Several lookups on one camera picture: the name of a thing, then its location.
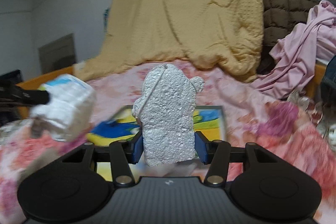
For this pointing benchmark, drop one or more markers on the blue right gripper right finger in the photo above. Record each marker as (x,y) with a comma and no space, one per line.
(201,147)

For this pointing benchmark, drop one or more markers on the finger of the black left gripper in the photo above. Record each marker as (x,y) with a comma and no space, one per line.
(15,96)

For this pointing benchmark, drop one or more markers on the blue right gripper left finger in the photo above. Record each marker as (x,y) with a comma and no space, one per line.
(137,148)

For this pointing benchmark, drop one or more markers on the white textured foam sponge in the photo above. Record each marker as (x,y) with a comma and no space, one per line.
(165,112)

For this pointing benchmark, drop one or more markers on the white tissue pack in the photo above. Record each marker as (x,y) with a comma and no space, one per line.
(70,107)

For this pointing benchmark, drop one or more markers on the yellow blue cartoon towel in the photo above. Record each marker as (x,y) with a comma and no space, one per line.
(210,120)

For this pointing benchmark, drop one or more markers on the grey shallow box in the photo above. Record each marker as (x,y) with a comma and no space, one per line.
(186,168)

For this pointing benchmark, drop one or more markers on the pink floral bedsheet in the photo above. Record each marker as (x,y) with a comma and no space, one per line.
(278,126)

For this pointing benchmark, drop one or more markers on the pink crumpled cloth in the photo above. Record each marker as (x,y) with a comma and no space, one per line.
(296,54)

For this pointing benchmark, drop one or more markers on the yellow quilted blanket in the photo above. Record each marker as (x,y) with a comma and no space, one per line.
(208,33)

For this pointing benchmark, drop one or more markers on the blue denim jeans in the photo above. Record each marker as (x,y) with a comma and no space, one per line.
(328,83)

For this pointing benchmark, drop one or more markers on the brown puffer jacket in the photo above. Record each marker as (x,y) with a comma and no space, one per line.
(280,17)

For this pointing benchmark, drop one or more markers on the dark wall panel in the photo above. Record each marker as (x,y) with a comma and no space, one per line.
(58,54)

